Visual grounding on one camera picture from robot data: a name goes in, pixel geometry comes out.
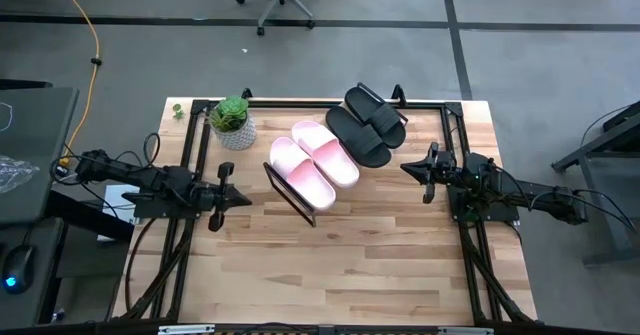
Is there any wooden shelf black metal frame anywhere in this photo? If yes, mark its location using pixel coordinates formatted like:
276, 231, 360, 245
262, 82, 410, 229

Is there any pink rubber slide sandal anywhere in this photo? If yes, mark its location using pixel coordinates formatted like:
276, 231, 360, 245
268, 135, 337, 212
291, 120, 361, 189

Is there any grey side cart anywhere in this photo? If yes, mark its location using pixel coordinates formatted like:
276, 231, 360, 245
552, 102, 640, 266

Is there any black computer mouse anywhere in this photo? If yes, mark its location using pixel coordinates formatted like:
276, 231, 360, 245
1, 243, 35, 295

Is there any succulent in white patterned pot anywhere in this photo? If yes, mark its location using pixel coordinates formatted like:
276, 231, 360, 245
208, 95, 258, 151

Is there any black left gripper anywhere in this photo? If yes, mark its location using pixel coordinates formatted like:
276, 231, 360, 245
192, 161, 253, 233

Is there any silver table bracket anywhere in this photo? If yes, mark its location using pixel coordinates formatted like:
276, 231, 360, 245
158, 324, 217, 335
438, 326, 495, 335

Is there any black side desk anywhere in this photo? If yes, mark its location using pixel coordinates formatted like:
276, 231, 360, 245
0, 78, 136, 329

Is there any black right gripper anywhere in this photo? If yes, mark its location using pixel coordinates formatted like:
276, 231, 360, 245
399, 142, 461, 205

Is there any black aluminium table frame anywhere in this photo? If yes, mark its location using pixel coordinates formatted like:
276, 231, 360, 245
112, 85, 536, 326

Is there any black rubber slide sandal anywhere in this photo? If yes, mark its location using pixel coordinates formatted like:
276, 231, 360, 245
325, 105, 393, 169
344, 86, 407, 150

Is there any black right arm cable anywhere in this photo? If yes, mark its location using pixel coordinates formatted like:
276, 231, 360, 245
529, 187, 639, 234

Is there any yellow cable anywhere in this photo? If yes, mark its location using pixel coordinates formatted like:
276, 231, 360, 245
49, 0, 101, 166

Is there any clear plastic bag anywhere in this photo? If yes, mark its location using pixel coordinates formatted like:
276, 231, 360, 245
0, 154, 41, 195

